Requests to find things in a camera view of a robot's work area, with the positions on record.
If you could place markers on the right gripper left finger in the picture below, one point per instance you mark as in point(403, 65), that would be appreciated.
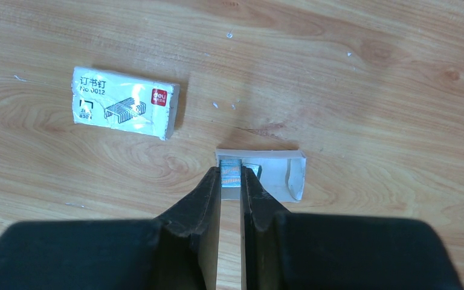
point(178, 249)

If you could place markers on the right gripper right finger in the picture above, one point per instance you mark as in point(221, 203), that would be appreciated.
point(286, 250)

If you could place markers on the staple box tray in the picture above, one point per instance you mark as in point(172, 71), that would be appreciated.
point(281, 172)

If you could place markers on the small staple box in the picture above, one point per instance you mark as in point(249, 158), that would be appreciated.
point(125, 103)

